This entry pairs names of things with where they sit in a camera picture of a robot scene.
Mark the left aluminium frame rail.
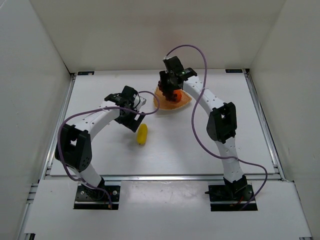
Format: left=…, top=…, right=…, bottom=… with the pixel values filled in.
left=16, top=73, right=77, bottom=240

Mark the yellow fake mango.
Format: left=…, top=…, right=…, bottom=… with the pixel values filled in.
left=136, top=123, right=148, bottom=145

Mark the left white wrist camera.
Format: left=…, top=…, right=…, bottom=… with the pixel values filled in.
left=137, top=96, right=147, bottom=107

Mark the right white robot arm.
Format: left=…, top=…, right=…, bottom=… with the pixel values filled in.
left=158, top=56, right=248, bottom=201

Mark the orange fake tangerine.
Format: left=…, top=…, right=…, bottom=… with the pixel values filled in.
left=173, top=90, right=182, bottom=103

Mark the woven wicker fruit bowl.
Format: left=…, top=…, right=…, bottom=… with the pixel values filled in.
left=153, top=86, right=192, bottom=111

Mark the left black corner bracket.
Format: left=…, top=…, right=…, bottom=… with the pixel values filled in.
left=77, top=71, right=95, bottom=76

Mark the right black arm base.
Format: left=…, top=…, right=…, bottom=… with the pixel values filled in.
left=205, top=175, right=258, bottom=212

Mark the purple fake grape bunch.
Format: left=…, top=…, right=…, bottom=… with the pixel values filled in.
left=157, top=80, right=178, bottom=102

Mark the right black corner bracket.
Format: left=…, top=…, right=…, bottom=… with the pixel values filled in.
left=225, top=69, right=243, bottom=74

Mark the front aluminium frame rail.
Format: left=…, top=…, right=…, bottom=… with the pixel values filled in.
left=44, top=173, right=281, bottom=182

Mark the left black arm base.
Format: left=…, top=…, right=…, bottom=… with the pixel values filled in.
left=73, top=184, right=121, bottom=211

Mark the right aluminium frame rail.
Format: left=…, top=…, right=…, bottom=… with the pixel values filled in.
left=243, top=68, right=311, bottom=231

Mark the black corner bracket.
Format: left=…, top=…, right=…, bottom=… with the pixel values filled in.
left=77, top=71, right=95, bottom=76
left=225, top=69, right=243, bottom=74

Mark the aluminium frame rail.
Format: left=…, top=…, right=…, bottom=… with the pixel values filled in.
left=243, top=68, right=311, bottom=231
left=44, top=173, right=281, bottom=182
left=16, top=73, right=77, bottom=240

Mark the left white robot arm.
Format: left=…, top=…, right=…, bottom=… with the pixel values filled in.
left=55, top=85, right=147, bottom=202

